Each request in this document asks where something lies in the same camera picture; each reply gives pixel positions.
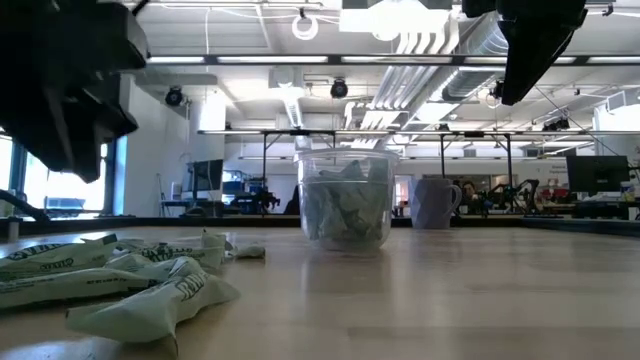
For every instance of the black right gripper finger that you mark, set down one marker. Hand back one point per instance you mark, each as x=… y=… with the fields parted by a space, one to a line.
x=530 y=55

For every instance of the red desk object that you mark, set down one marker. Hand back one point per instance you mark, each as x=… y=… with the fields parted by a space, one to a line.
x=555 y=192

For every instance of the large bright window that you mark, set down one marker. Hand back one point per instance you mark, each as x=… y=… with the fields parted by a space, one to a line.
x=75 y=195

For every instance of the black background robot arm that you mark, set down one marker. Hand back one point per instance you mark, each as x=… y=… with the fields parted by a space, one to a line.
x=265 y=199
x=530 y=187

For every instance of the clear plastic cup bin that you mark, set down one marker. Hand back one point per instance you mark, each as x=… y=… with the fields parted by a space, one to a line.
x=345 y=240

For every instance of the short white post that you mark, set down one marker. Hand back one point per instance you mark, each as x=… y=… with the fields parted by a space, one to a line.
x=13 y=230

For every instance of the long ceiling light rail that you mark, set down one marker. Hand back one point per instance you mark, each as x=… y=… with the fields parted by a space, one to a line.
x=270 y=59

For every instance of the black table edge rail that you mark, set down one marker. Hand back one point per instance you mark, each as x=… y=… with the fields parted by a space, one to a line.
x=125 y=221

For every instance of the grey faceted mug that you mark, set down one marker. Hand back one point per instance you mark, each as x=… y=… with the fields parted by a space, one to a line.
x=434 y=205

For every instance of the black ceiling camera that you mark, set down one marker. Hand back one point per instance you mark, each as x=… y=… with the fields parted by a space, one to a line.
x=339 y=89
x=496 y=91
x=173 y=96

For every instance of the small green white Truvia packet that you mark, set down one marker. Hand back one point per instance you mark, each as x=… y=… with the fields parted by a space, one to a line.
x=250 y=251

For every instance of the long green white Truvia packet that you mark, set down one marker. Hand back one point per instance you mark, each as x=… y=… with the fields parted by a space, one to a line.
x=65 y=289

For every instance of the white wall air unit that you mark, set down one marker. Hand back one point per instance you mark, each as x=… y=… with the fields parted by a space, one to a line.
x=625 y=100

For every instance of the white ribbed ceiling panels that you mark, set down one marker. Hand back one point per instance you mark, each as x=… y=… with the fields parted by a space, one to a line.
x=400 y=85

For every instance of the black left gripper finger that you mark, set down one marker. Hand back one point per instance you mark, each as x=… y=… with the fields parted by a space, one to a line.
x=75 y=135

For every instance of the person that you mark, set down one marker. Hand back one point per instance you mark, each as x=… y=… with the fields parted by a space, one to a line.
x=469 y=189

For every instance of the silver ventilation duct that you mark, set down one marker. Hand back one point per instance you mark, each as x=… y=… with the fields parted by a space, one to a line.
x=475 y=50

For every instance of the black metal frame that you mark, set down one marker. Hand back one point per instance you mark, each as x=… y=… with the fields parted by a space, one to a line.
x=300 y=132

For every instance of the black background desk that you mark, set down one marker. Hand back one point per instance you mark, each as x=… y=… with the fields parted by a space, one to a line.
x=600 y=209

